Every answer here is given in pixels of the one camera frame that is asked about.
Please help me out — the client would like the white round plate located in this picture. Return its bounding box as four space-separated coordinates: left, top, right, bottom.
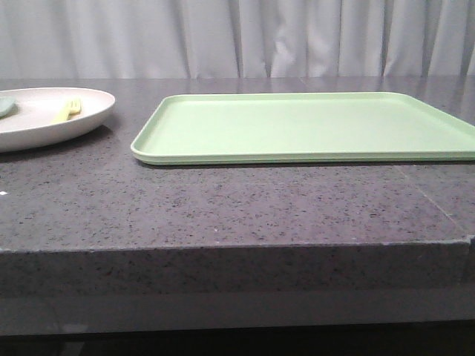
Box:
1 88 116 153

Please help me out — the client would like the light green rectangular tray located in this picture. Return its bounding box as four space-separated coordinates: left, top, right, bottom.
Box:
131 92 474 165

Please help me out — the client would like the pale green plastic spoon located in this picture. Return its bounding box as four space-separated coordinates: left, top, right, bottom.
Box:
0 96 17 118

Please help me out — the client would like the white pleated curtain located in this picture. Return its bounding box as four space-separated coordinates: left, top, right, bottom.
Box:
1 1 474 79

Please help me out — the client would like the yellow plastic fork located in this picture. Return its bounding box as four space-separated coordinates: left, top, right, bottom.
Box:
51 97 82 124

